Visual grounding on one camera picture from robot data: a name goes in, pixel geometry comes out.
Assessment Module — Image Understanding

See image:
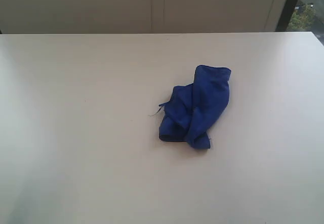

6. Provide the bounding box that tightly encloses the blue microfiber towel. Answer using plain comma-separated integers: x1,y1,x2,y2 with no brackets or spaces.
159,65,231,150

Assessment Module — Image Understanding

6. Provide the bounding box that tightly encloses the green tree outside window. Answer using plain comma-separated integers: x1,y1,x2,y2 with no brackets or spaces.
287,4,315,31

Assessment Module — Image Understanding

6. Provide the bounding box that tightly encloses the black window frame post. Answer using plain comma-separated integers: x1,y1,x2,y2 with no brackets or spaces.
275,0,298,32

